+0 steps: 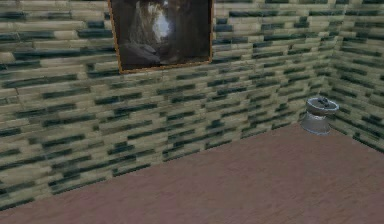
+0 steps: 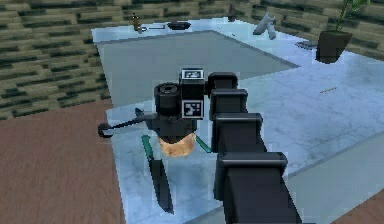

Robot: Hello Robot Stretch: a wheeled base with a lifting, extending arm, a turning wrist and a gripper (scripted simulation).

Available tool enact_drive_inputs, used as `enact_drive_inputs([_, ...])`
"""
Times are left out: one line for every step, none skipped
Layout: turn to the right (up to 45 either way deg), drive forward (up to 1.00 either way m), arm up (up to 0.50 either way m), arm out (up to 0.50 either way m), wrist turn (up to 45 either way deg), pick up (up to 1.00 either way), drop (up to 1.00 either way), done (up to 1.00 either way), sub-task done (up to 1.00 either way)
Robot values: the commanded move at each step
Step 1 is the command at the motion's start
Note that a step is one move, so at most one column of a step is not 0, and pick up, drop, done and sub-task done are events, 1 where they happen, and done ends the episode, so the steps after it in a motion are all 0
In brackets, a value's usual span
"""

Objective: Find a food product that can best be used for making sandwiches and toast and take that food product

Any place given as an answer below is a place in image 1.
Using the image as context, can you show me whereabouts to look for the dark framed wall picture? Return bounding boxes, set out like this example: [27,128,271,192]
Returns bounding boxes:
[107,0,215,75]

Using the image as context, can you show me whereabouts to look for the grey metal bin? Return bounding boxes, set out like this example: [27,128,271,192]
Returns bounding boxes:
[300,96,340,136]

